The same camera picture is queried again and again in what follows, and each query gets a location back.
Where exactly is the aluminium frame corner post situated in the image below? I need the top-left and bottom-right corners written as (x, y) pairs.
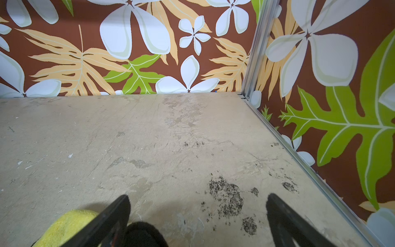
top-left (241, 0), bottom-right (280, 100)

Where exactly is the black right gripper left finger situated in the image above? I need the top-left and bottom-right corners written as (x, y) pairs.
top-left (62, 195), bottom-right (131, 247)

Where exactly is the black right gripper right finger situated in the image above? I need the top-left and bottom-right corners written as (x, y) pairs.
top-left (266, 193), bottom-right (335, 247)

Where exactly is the yellow microfiber cloth black trim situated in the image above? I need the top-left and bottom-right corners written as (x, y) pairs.
top-left (33, 210), bottom-right (168, 247)

